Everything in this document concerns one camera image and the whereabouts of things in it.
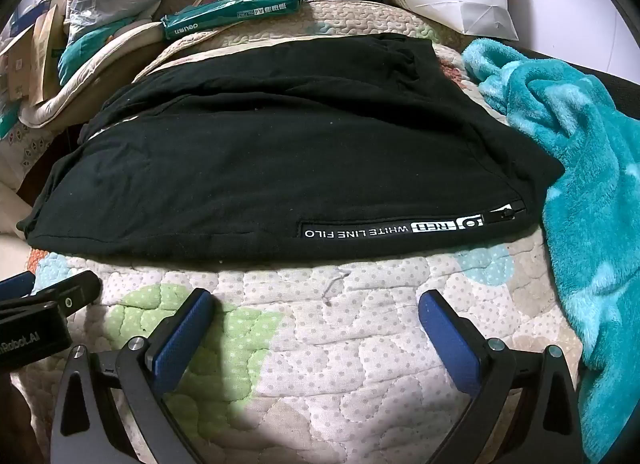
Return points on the quilted heart print blanket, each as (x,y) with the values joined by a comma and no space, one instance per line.
(320,334)

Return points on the green paper packet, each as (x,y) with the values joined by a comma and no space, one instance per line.
(230,12)

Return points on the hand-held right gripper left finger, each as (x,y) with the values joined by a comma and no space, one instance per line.
(185,339)

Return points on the teal fleece blanket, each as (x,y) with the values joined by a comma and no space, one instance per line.
(585,184)

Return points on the black pants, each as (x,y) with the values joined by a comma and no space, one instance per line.
(280,154)

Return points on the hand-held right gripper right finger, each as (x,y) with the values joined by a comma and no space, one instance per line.
(447,344)

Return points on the brown cardboard box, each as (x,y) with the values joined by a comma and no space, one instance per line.
(30,54)

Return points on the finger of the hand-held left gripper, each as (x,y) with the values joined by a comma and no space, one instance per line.
(17,285)
(75,291)

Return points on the beige quilted cushion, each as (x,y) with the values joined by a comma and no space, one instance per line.
(95,79)

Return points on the teal folded cloth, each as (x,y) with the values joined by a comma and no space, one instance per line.
(82,52)

